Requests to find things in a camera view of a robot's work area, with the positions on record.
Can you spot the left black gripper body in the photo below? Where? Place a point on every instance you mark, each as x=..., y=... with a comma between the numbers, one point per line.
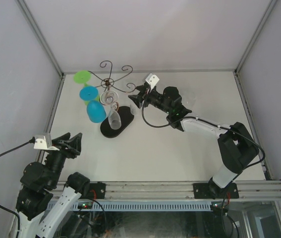
x=56, y=159

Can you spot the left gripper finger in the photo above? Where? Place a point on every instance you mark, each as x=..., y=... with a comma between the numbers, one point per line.
x=74, y=146
x=58, y=140

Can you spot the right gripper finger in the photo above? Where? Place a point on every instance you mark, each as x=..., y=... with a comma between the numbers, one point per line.
x=143, y=88
x=137, y=100

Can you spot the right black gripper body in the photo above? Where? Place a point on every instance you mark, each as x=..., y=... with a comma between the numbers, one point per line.
x=153, y=98

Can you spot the copper wire wine glass rack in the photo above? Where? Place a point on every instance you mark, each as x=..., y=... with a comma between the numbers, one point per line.
x=108, y=83

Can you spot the clear champagne flute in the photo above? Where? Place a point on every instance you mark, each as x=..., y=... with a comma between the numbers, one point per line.
x=110, y=98

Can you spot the blue plastic wine glass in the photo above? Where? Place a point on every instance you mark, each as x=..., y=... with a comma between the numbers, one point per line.
x=95, y=110

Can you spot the green plastic wine glass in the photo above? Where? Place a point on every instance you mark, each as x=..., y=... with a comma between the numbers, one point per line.
x=84, y=83

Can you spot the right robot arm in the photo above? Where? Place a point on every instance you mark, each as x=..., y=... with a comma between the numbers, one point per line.
x=237, y=147

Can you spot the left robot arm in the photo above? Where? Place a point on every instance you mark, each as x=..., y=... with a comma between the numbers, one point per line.
x=39, y=179

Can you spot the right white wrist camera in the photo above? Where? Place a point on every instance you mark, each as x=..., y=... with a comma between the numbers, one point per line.
x=152, y=80

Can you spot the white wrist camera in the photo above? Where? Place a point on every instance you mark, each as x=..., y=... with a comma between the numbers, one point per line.
x=152, y=80
x=44, y=142

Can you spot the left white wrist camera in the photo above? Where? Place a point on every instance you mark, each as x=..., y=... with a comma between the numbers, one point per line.
x=44, y=142

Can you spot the grey slotted cable duct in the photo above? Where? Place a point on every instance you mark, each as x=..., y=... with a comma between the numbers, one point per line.
x=141, y=206

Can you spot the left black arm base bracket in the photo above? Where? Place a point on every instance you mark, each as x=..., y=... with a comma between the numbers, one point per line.
x=97, y=190

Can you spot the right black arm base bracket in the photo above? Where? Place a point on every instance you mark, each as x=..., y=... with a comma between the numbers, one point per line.
x=208, y=191

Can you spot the aluminium front rail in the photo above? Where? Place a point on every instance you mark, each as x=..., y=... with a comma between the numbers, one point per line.
x=254, y=190

